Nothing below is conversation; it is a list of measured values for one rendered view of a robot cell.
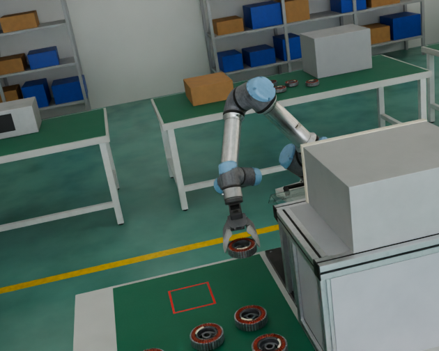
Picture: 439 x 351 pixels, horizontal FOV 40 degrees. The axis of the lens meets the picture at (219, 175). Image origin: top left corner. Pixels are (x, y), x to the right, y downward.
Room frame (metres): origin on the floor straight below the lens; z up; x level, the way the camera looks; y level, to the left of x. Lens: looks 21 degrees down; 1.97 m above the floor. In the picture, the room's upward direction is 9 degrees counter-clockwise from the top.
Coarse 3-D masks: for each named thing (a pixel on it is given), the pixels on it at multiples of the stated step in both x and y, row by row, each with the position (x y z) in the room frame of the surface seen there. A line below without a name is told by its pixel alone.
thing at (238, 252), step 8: (232, 240) 2.07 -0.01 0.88; (240, 240) 2.07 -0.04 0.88; (248, 240) 2.06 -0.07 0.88; (232, 248) 2.01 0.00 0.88; (240, 248) 2.00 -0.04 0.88; (248, 248) 1.99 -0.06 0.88; (256, 248) 2.03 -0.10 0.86; (232, 256) 2.00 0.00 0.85; (240, 256) 1.98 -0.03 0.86; (248, 256) 1.98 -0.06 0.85
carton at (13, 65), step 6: (18, 54) 8.06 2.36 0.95; (24, 54) 8.11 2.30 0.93; (0, 60) 7.80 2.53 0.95; (6, 60) 7.70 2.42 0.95; (12, 60) 7.71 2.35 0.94; (18, 60) 7.72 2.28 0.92; (24, 60) 7.98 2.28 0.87; (0, 66) 7.68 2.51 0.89; (6, 66) 7.69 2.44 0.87; (12, 66) 7.70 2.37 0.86; (18, 66) 7.71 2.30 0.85; (24, 66) 7.84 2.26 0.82; (0, 72) 7.68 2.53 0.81; (6, 72) 7.69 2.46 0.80; (12, 72) 7.70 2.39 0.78
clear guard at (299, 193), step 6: (282, 192) 2.04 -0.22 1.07; (288, 192) 2.04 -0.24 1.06; (294, 192) 2.03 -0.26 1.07; (300, 192) 2.02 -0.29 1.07; (270, 198) 2.06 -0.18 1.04; (276, 198) 2.00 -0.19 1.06; (282, 198) 1.99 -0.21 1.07; (288, 198) 1.98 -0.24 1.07; (294, 198) 1.97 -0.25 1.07; (300, 198) 1.96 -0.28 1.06
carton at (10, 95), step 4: (16, 84) 8.08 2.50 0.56; (4, 88) 7.91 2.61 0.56; (8, 88) 7.86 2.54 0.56; (12, 88) 7.82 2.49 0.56; (16, 88) 7.77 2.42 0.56; (4, 92) 7.68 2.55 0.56; (8, 92) 7.68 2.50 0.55; (12, 92) 7.69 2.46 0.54; (16, 92) 7.70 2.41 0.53; (20, 92) 8.01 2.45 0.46; (0, 96) 7.67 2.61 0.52; (8, 96) 7.68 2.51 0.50; (12, 96) 7.69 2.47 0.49; (16, 96) 7.70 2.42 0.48; (20, 96) 7.92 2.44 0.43; (0, 100) 7.67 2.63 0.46; (8, 100) 7.68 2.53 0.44; (12, 100) 7.69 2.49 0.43
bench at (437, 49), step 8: (424, 48) 5.54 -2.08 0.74; (432, 48) 5.45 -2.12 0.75; (432, 56) 5.53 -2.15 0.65; (432, 64) 5.53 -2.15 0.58; (432, 72) 5.53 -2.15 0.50; (432, 80) 5.53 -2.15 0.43; (432, 88) 5.53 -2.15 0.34; (432, 96) 5.53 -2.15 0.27; (432, 104) 5.50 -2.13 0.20; (432, 112) 5.53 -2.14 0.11; (432, 120) 5.53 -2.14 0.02
